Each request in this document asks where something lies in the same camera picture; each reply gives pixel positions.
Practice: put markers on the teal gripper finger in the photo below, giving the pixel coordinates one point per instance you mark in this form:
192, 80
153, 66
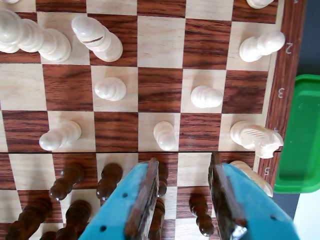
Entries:
255, 212
115, 207

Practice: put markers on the dark wooden chess pawn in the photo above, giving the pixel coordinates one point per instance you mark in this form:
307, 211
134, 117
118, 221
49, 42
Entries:
163, 185
202, 217
71, 175
110, 175

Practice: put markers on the tall dark wooden chess piece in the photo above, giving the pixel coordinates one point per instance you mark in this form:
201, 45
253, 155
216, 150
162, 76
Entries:
32, 215
158, 217
77, 212

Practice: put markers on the light wooden chess bishop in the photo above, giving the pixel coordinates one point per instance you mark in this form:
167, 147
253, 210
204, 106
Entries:
100, 40

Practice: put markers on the light wooden chess queen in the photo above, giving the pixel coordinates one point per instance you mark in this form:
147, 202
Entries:
50, 42

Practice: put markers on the green plastic tray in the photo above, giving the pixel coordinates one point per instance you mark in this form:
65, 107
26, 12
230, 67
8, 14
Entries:
300, 137

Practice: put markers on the wooden chessboard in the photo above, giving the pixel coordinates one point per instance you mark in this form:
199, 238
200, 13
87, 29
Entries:
160, 45

